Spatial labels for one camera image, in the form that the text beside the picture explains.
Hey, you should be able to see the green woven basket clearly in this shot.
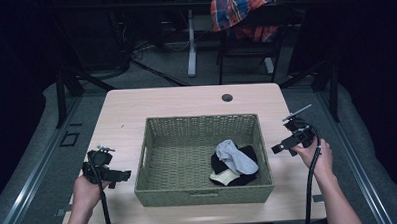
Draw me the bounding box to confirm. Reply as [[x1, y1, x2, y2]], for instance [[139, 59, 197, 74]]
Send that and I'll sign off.
[[132, 112, 276, 209]]

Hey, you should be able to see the person's right hand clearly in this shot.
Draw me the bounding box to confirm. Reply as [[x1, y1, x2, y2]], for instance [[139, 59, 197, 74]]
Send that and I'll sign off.
[[290, 137, 335, 181]]

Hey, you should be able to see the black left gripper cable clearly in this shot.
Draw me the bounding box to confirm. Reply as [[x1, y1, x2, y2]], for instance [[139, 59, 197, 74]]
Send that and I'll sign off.
[[87, 150, 114, 224]]

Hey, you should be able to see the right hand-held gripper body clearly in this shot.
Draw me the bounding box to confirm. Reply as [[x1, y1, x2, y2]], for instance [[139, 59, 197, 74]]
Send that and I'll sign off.
[[281, 103, 320, 149]]

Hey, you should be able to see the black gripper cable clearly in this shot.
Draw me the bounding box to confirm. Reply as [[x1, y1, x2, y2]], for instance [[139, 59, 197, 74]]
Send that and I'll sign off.
[[296, 119, 325, 224], [87, 150, 114, 224]]

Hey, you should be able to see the white desk leg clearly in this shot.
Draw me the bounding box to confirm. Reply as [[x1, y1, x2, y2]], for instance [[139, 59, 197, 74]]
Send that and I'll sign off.
[[185, 8, 199, 78]]

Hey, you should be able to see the black metal stand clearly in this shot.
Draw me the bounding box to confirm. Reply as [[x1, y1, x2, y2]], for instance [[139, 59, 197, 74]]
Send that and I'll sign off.
[[52, 65, 118, 130], [278, 58, 342, 125]]

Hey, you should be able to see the metal floor rail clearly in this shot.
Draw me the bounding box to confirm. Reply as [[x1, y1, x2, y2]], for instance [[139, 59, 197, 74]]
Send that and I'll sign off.
[[0, 95, 88, 224], [314, 87, 396, 224]]

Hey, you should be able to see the black and cream sock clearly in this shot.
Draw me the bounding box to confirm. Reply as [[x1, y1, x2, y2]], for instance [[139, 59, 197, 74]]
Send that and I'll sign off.
[[208, 167, 259, 189]]

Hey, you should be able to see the black chair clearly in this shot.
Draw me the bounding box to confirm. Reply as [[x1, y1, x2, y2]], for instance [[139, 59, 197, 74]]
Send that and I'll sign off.
[[214, 1, 300, 86]]

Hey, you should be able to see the black floor cable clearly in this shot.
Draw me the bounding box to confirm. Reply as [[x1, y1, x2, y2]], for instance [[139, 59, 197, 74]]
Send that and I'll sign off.
[[130, 56, 191, 89]]

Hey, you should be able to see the person's left hand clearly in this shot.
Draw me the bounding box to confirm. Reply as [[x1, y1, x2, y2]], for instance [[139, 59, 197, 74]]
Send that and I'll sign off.
[[71, 173, 113, 214]]

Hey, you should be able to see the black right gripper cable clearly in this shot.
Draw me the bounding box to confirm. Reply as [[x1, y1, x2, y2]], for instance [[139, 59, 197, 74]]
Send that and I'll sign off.
[[296, 119, 325, 224]]

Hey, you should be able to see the grey sock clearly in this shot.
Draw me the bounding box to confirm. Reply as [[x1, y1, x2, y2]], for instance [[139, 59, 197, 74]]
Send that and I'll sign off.
[[214, 138, 261, 177]]

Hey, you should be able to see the plaid cloth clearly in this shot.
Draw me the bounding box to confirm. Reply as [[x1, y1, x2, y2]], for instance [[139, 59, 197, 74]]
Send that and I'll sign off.
[[210, 0, 291, 44]]

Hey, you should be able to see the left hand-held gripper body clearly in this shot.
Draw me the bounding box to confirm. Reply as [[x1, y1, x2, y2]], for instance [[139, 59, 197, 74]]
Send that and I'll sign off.
[[81, 144, 121, 186]]

